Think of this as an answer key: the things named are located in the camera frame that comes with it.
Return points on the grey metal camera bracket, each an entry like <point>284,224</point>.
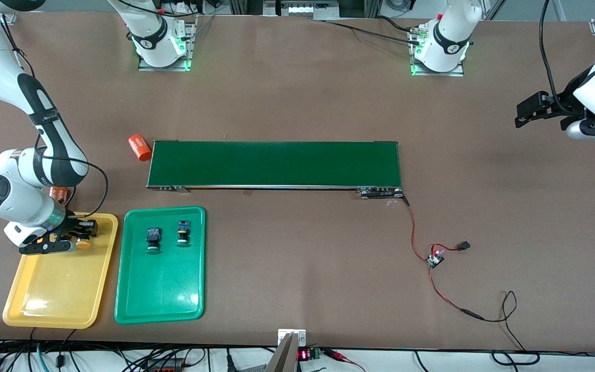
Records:
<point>287,354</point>

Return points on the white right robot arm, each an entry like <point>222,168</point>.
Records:
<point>18,196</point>

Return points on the small black connector plug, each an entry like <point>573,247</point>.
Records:
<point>464,246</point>

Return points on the green push button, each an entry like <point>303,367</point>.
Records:
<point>153,240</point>
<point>184,233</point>

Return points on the red digit display module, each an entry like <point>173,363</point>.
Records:
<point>305,355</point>

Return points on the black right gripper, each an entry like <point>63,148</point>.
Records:
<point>72,225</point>

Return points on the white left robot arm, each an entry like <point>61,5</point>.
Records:
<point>447,36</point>

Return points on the red clip lead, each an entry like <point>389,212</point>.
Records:
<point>341,356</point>

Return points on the green conveyor belt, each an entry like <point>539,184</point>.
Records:
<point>277,163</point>

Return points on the orange cylinder white print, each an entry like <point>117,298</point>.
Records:
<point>61,194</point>
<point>140,148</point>

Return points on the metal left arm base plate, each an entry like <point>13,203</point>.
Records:
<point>452,74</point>

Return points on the white power strip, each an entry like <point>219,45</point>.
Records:
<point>308,9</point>

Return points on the yellow plastic tray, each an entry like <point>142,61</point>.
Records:
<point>60,284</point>

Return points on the green plastic tray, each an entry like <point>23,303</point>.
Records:
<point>160,289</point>

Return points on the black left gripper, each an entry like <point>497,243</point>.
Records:
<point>569,96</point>

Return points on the small black circuit board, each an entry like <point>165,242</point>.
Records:
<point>436,259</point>

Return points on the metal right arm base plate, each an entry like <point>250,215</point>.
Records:
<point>166,68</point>

